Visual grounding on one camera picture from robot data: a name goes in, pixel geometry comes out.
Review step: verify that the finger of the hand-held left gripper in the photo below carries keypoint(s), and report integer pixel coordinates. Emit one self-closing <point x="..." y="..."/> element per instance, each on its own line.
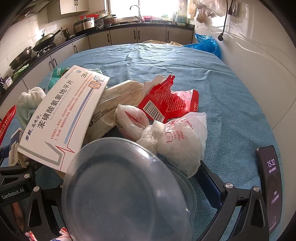
<point x="13" y="171"/>

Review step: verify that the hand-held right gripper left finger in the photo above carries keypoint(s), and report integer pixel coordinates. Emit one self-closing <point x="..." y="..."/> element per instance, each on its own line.
<point x="52" y="215"/>

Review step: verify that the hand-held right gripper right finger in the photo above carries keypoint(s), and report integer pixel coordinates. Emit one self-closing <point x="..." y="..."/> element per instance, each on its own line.
<point x="209" y="185"/>

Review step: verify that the red plastic basket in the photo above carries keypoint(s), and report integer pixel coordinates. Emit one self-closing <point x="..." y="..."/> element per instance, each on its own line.
<point x="7" y="122"/>

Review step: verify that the large white plastic bag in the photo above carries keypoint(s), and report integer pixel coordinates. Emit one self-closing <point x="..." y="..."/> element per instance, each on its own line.
<point x="180" y="141"/>

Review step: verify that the white towel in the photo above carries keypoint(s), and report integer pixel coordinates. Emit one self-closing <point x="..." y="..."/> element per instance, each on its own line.
<point x="29" y="102"/>

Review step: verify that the clear round plastic container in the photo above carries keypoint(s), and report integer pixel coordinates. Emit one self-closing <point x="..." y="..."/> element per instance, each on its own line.
<point x="120" y="190"/>

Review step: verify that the white medicine box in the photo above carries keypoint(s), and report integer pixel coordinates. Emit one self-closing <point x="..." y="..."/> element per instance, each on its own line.
<point x="67" y="109"/>

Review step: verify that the red snack wrapper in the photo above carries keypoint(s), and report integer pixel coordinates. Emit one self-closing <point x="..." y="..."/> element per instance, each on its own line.
<point x="168" y="102"/>

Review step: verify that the red white small wrapper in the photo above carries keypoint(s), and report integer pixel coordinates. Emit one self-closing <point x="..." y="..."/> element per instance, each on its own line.
<point x="53" y="236"/>

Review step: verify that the black smartphone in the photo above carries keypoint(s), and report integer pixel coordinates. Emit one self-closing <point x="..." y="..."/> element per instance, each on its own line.
<point x="271" y="185"/>

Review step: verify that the green dish cloth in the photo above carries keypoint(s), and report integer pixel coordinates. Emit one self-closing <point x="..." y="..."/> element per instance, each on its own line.
<point x="20" y="70"/>

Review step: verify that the small white red-striped plastic bag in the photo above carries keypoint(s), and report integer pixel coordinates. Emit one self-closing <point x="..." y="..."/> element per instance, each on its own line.
<point x="131" y="120"/>

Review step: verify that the green tissue packet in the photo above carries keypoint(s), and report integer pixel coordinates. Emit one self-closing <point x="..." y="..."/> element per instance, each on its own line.
<point x="56" y="74"/>

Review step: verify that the blue tablecloth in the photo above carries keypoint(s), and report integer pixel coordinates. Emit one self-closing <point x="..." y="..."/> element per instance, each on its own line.
<point x="208" y="74"/>

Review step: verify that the black wok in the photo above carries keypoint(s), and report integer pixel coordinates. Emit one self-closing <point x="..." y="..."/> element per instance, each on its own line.
<point x="20" y="58"/>

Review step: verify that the black gas stove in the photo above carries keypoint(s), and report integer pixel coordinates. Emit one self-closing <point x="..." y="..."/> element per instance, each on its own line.
<point x="47" y="51"/>

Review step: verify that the beige paper bag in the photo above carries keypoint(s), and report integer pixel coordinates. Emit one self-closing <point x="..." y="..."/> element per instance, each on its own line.
<point x="115" y="97"/>

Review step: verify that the wok with metal lid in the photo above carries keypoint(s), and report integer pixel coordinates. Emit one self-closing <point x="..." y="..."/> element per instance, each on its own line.
<point x="45" y="40"/>

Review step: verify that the blue plastic bag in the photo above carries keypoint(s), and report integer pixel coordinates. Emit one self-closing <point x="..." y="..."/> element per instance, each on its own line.
<point x="208" y="44"/>

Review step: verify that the yellow plastic bag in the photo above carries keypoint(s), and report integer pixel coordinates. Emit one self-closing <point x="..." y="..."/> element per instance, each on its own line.
<point x="157" y="42"/>

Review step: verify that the steel rice cooker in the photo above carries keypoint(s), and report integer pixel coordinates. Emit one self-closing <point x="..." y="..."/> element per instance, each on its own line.
<point x="84" y="25"/>

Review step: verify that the kitchen base cabinets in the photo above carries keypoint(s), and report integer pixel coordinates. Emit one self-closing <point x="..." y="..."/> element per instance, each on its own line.
<point x="148" y="34"/>

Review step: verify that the red plastic basin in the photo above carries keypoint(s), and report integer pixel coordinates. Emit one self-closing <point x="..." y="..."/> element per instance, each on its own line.
<point x="89" y="16"/>

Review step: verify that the hanging plastic bags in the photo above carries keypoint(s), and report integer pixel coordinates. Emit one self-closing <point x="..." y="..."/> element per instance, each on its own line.
<point x="208" y="9"/>

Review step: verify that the stacked cooking pots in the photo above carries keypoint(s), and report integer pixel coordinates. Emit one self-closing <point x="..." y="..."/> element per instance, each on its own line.
<point x="107" y="19"/>

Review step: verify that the chrome faucet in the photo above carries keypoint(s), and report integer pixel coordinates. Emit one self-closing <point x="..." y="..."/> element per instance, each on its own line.
<point x="136" y="10"/>

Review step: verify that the beige wall cabinet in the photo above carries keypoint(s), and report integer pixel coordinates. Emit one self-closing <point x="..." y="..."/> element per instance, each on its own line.
<point x="71" y="9"/>

